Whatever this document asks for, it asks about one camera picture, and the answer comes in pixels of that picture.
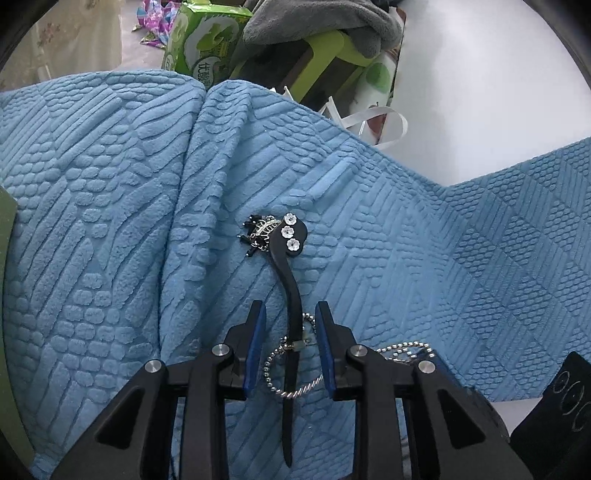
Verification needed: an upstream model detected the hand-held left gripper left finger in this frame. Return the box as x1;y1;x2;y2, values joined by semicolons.
51;300;267;480

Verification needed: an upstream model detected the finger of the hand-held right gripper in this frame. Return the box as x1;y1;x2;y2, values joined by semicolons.
436;357;511;480

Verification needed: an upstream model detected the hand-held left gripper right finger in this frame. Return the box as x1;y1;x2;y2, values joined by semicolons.
315;301;481;480

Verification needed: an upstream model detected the silver ball chain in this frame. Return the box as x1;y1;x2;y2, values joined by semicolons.
262;312;324;398
375;340;438;366

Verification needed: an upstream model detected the black flower hair stick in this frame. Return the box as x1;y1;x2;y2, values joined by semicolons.
270;213;308;468

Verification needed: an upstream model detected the green white cardboard box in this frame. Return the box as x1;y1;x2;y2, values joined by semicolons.
0;185;35;467

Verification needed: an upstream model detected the black crown brooch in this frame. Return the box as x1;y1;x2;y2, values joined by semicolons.
239;214;282;260

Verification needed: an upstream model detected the blue quilted sofa cover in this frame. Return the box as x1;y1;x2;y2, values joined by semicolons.
0;69;591;477

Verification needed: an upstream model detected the white paper bag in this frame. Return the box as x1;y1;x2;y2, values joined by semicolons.
277;48;410;149

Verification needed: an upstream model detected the green plastic stool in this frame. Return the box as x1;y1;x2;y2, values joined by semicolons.
230;28;376;108

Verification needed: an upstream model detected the green printed bag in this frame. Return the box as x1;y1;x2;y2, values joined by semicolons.
161;0;253;89

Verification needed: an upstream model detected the grey fleece cloth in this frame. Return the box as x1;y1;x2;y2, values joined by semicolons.
242;0;403;54

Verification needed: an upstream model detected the pile of colourful packets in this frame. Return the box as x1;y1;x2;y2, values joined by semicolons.
133;0;182;48

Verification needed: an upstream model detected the cream cloth covered table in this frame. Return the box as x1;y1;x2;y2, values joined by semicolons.
0;0;126;89

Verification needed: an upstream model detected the twisted silver ring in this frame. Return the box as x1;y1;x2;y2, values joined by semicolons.
281;371;326;400

